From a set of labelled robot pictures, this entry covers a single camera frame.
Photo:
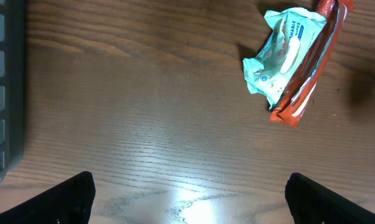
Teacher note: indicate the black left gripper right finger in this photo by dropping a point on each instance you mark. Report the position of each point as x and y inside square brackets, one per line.
[312, 203]

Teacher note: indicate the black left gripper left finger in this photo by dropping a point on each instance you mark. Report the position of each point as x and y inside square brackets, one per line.
[68, 202]

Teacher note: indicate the orange-red snack bar wrapper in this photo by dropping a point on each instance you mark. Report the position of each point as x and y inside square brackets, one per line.
[297, 93]

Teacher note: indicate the teal tissue packet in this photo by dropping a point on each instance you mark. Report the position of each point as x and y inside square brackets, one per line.
[293, 32]

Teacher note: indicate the dark grey plastic basket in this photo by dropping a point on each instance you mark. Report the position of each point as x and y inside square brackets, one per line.
[12, 71]

